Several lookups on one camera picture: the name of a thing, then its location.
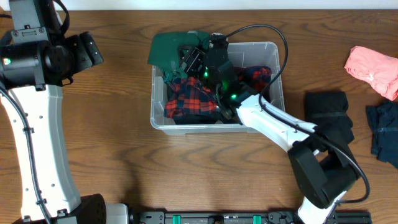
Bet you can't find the red navy plaid shirt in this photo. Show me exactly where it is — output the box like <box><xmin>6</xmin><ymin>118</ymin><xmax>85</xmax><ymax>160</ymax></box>
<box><xmin>164</xmin><ymin>66</ymin><xmax>272</xmax><ymax>125</ymax></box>

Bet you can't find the dark green garment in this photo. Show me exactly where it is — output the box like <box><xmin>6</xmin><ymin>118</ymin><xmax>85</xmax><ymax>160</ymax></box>
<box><xmin>147</xmin><ymin>30</ymin><xmax>210</xmax><ymax>84</ymax></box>

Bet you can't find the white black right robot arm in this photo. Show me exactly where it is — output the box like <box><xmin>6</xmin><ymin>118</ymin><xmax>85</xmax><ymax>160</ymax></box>
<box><xmin>180</xmin><ymin>33</ymin><xmax>363</xmax><ymax>223</ymax></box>

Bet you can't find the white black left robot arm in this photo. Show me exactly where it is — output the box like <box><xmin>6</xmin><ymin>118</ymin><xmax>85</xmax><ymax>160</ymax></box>
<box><xmin>1</xmin><ymin>0</ymin><xmax>130</xmax><ymax>224</ymax></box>

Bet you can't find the clear plastic storage bin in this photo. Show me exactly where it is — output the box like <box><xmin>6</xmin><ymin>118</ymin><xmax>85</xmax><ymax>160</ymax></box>
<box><xmin>150</xmin><ymin>42</ymin><xmax>282</xmax><ymax>135</ymax></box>

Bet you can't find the black folded garment on table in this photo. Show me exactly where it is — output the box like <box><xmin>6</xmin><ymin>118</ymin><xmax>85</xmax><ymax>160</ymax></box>
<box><xmin>304</xmin><ymin>91</ymin><xmax>354</xmax><ymax>144</ymax></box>

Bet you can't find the pink folded garment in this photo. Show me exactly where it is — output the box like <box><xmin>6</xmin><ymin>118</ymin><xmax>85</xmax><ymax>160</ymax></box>
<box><xmin>344</xmin><ymin>46</ymin><xmax>397</xmax><ymax>101</ymax></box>

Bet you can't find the dark navy folded garment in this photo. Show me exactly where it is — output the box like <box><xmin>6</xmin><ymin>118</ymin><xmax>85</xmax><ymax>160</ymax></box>
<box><xmin>366</xmin><ymin>101</ymin><xmax>397</xmax><ymax>168</ymax></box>

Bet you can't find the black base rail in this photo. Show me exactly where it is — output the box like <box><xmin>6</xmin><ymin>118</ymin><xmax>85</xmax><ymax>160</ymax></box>
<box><xmin>129</xmin><ymin>211</ymin><xmax>373</xmax><ymax>224</ymax></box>

